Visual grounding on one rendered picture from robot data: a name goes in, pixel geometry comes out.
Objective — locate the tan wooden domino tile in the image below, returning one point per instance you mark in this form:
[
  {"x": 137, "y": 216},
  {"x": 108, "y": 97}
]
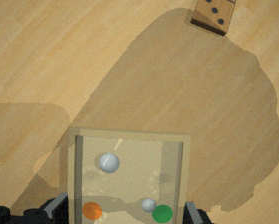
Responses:
[{"x": 213, "y": 15}]

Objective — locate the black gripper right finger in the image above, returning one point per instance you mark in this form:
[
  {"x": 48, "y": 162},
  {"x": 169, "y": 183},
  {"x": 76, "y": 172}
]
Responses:
[{"x": 191, "y": 215}]

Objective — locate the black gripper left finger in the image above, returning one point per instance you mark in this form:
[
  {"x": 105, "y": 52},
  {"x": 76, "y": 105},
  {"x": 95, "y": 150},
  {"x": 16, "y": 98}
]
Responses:
[{"x": 56, "y": 211}]

